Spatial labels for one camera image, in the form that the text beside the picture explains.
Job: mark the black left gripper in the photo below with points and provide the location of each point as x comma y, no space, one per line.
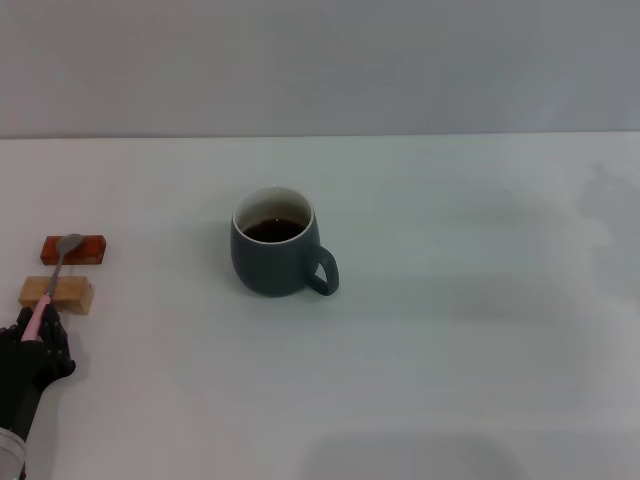
25,372

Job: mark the dark coffee liquid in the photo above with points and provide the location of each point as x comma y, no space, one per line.
275,231

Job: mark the red-brown wooden block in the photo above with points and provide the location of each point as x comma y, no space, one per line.
91,250

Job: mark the light wooden block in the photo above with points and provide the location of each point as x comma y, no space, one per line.
75,295

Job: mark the dark grey ceramic mug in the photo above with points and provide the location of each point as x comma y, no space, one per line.
270,270

